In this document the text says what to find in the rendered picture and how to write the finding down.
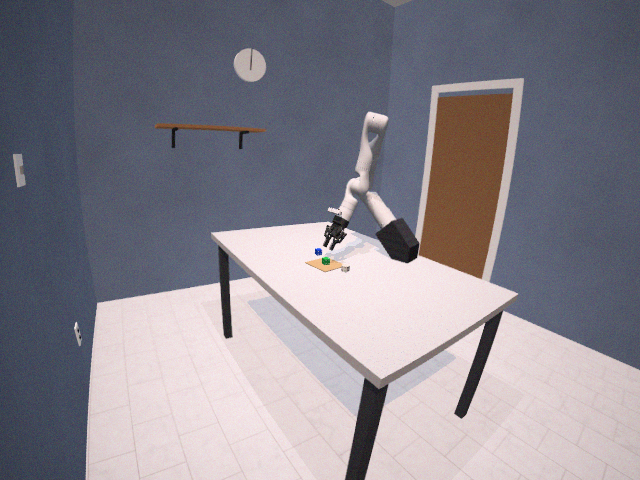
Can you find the tan flat mat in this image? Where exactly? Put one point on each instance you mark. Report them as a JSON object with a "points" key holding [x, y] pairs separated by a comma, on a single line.
{"points": [[325, 268]]}

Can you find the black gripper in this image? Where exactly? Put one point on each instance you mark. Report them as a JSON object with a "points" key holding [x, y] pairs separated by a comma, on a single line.
{"points": [[336, 229]]}

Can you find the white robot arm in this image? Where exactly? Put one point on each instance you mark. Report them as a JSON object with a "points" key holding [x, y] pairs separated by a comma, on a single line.
{"points": [[375, 123]]}

